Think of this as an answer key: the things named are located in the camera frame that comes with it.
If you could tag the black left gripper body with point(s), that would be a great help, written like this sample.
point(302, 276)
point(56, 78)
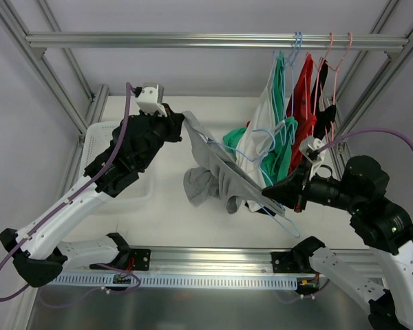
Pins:
point(172, 123)

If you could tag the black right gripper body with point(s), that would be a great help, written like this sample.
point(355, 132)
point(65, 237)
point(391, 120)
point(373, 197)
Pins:
point(299, 192)

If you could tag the green tank top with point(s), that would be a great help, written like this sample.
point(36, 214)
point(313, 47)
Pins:
point(263, 148)

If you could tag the white tank top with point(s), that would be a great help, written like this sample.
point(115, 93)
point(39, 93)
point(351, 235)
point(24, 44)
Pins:
point(259, 137)

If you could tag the grey tank top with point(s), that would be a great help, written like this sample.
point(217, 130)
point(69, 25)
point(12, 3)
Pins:
point(217, 174)

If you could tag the red tank top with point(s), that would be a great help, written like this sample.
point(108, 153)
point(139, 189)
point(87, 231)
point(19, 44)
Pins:
point(299, 108)

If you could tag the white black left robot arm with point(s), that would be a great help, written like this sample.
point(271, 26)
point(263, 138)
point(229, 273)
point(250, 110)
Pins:
point(39, 252)

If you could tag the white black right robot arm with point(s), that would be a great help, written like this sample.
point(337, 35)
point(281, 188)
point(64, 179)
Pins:
point(383, 226)

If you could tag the black tank top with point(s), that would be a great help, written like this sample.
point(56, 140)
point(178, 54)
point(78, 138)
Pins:
point(321, 103)

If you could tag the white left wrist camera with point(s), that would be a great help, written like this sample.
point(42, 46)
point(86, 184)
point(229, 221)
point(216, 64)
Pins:
point(149, 98)

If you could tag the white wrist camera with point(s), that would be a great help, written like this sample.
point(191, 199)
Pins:
point(149, 98)
point(310, 149)

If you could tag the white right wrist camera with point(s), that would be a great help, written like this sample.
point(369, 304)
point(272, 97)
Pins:
point(310, 149)

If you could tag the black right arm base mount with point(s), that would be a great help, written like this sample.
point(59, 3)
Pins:
point(296, 260)

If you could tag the aluminium right frame post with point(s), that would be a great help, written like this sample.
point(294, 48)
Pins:
point(372, 72)

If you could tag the aluminium top hanging rail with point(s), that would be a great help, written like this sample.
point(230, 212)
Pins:
point(167, 40)

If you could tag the aluminium front rail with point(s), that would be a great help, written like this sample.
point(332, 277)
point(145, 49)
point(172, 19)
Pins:
point(201, 260)

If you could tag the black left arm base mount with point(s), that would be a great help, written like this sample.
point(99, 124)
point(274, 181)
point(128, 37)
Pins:
point(126, 258)

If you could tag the white slotted cable duct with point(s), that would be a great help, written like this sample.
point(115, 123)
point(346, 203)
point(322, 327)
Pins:
point(148, 280)

